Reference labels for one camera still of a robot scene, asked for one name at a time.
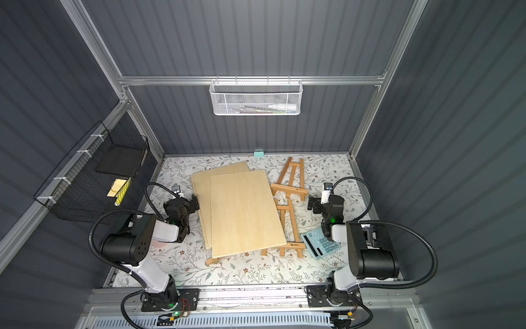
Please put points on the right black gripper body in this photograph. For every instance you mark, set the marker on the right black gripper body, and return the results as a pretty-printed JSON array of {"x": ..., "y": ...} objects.
[{"x": 314, "y": 204}]

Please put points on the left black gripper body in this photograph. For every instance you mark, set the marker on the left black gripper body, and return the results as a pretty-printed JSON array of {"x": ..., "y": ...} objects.
[{"x": 193, "y": 203}]

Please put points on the plywood board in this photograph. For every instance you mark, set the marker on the plywood board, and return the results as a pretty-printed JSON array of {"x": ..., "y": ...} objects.
[
  {"x": 243, "y": 214},
  {"x": 201, "y": 186}
]

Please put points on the wooden easel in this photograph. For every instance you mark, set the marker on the wooden easel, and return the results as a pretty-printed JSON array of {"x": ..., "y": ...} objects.
[
  {"x": 289, "y": 224},
  {"x": 212, "y": 261},
  {"x": 291, "y": 180}
]

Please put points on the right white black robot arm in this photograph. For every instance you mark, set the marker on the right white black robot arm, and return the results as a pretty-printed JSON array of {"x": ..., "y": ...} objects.
[{"x": 370, "y": 252}]

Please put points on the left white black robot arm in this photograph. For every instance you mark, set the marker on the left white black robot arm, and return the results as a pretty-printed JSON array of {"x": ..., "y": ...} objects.
[{"x": 128, "y": 249}]

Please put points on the wooden easel under boards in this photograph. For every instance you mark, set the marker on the wooden easel under boards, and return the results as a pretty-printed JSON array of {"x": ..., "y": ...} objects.
[{"x": 212, "y": 261}]

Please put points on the teal calculator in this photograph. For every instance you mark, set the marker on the teal calculator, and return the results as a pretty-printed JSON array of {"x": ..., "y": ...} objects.
[{"x": 318, "y": 245}]

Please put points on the yellow sticky note pad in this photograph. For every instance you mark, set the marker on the yellow sticky note pad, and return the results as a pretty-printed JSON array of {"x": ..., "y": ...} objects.
[{"x": 117, "y": 185}]

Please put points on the small teal block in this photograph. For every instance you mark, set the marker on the small teal block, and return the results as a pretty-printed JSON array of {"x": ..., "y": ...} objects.
[{"x": 258, "y": 153}]

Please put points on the white marker in basket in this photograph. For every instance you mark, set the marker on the white marker in basket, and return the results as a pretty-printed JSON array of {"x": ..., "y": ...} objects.
[{"x": 283, "y": 107}]

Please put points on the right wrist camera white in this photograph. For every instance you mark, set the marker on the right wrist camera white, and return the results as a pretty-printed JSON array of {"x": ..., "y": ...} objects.
[{"x": 326, "y": 192}]

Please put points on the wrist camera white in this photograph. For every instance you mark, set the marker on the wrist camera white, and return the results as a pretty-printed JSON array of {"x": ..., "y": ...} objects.
[
  {"x": 326, "y": 192},
  {"x": 177, "y": 190}
]

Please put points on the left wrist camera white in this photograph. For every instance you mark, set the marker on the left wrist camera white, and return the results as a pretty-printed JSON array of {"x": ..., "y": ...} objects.
[{"x": 177, "y": 190}]

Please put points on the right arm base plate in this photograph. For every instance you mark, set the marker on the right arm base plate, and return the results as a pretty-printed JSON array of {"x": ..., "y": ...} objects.
[{"x": 319, "y": 298}]

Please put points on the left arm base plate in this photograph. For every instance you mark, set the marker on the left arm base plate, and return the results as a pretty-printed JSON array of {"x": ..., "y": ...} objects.
[{"x": 183, "y": 300}]

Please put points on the black wire wall basket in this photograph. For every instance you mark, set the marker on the black wire wall basket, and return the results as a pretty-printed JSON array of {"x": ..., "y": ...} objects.
[{"x": 78, "y": 192}]

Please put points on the aluminium rail at front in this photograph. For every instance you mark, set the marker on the aluminium rail at front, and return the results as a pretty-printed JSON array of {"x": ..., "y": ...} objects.
[{"x": 255, "y": 298}]

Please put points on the white wire mesh basket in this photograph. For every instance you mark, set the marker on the white wire mesh basket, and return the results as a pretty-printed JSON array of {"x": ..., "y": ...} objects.
[{"x": 252, "y": 97}]

